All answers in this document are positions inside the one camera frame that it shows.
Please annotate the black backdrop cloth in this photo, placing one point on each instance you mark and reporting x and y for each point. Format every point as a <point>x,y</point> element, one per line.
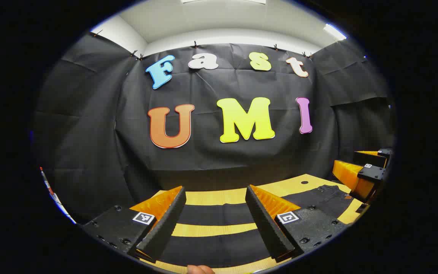
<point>211,160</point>

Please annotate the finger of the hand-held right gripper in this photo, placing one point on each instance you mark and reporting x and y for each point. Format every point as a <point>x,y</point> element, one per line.
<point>371,173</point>
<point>367,158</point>

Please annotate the white and red strip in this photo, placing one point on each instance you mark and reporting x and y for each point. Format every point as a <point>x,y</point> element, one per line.
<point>51,192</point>

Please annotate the black jeans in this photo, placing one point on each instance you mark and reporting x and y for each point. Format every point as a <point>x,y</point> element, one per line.
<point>219,215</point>

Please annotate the ceiling light panel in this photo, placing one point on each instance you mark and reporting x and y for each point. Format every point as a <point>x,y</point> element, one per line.
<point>334,32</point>

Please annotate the row of black cloth clips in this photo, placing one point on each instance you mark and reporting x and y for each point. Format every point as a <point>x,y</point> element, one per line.
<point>195,44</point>

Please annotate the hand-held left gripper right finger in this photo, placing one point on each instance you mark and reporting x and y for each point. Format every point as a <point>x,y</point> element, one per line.
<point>268,228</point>

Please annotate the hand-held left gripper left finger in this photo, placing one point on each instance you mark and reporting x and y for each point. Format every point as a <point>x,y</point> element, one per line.
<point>165,224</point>

